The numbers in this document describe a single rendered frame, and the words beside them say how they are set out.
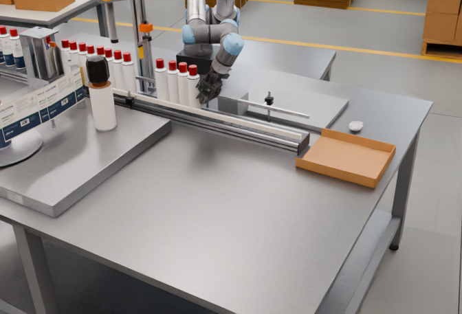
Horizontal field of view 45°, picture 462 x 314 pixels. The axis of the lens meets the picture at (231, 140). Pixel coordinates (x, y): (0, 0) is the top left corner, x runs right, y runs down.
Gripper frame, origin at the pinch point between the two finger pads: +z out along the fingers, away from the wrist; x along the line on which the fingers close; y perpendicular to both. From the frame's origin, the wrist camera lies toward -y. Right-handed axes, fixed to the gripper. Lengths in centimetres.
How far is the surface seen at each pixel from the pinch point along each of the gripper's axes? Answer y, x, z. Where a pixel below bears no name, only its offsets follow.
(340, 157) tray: 0, 58, -22
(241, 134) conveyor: 5.7, 22.3, -4.0
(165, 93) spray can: 1.7, -15.6, 8.9
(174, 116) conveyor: 5.4, -6.1, 12.3
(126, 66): 3.2, -36.3, 9.6
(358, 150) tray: -8, 62, -24
